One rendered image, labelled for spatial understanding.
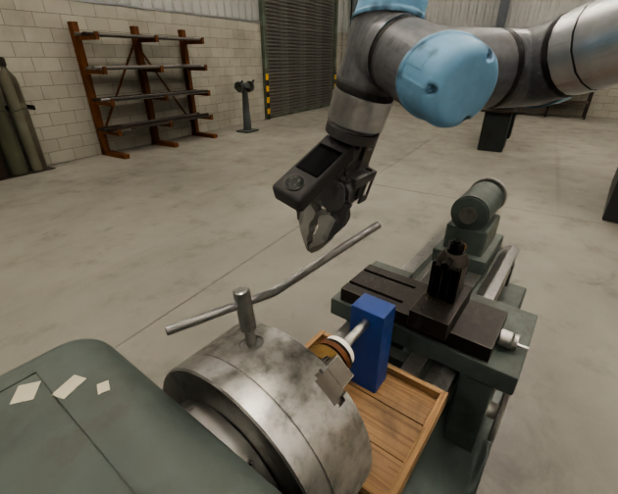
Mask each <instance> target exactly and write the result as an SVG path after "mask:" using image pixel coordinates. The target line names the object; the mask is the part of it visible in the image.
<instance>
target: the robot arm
mask: <svg viewBox="0 0 618 494"><path fill-rule="evenodd" d="M428 4H429V1H428V0H358V3H357V6H356V9H355V12H354V13H353V14H352V17H351V27H350V31H349V34H348V37H347V41H346V45H345V49H344V53H343V56H342V60H341V64H340V68H339V71H338V75H337V79H336V83H335V89H334V90H333V98H332V101H331V105H330V108H329V112H328V116H329V117H328V120H327V124H326V132H327V133H328V134H329V135H326V136H325V137H324V138H323V139H322V140H321V141H320V142H319V143H318V144H316V145H315V146H314V147H313V148H312V149H311V150H310V151H309V152H308V153H307V154H306V155H305V156H304V157H303V158H301V159H300V160H299V161H298V162H297V163H296V164H295V165H294V166H293V167H292V168H291V169H290V170H289V171H287V172H286V173H285V174H284V175H283V176H282V177H281V178H280V179H279V180H278V181H277V182H276V183H275V184H274V185H273V191H274V194H275V197H276V199H278V200H280V201H281V202H283V203H285V204H286V205H288V206H289V207H290V208H292V209H294V210H295V211H296V214H297V219H298V221H299V228H300V232H301V235H302V238H303V241H304V244H305V247H306V250H307V251H309V252H310V253H314V252H316V251H318V250H320V249H322V248H323V247H324V246H325V245H326V244H328V243H329V242H330V241H331V240H332V239H333V238H334V236H335V235H336V234H337V233H338V232H339V231H341V230H342V229H343V228H344V227H345V226H346V224H347V223H348V221H349V219H350V208H351V207H352V204H351V203H353V202H354V201H356V200H357V199H359V200H358V202H357V204H360V203H362V202H364V201H365V200H366V199H367V197H368V194H369V191H370V189H371V186H372V184H373V181H374V179H375V176H376V173H377V171H376V170H374V169H372V168H370V167H369V162H370V160H371V157H372V154H373V152H374V149H375V146H376V143H377V141H378V138H379V135H380V132H382V131H383V129H384V126H385V123H386V119H387V116H388V114H389V111H390V108H391V106H392V103H393V99H394V100H395V101H397V102H398V103H399V104H401V105H402V106H403V108H404V109H405V110H406V111H407V112H408V113H410V114H411V115H412V116H414V117H416V118H418V119H420V120H423V121H426V122H428V123H429V124H432V125H434V126H437V127H454V126H458V125H460V124H461V123H462V122H464V121H466V120H470V119H472V118H473V117H474V116H476V115H477V114H478V113H479V112H480V111H481V110H482V109H496V108H515V107H525V108H542V107H547V106H550V105H553V104H559V103H562V102H565V101H567V100H569V99H570V98H572V97H573V96H576V95H580V94H585V93H590V92H595V91H598V90H603V89H608V88H612V87H617V86H618V0H593V1H591V2H589V3H587V4H585V5H582V6H580V7H578V8H576V9H573V10H571V11H569V12H568V13H565V14H562V15H560V16H557V17H555V18H553V19H551V20H548V21H546V22H544V23H542V24H539V25H535V26H532V27H528V28H510V27H474V26H448V25H438V24H435V23H432V22H429V21H426V20H425V14H426V11H427V8H428ZM368 171H370V172H368ZM369 181H370V184H369V187H368V189H367V192H366V194H364V191H365V189H366V186H367V183H368V182H369ZM363 194H364V195H363ZM322 206H323V207H325V208H326V209H322ZM316 226H318V230H317V232H316V233H315V234H314V235H313V232H314V231H315V229H316V228H315V227H316Z"/></svg>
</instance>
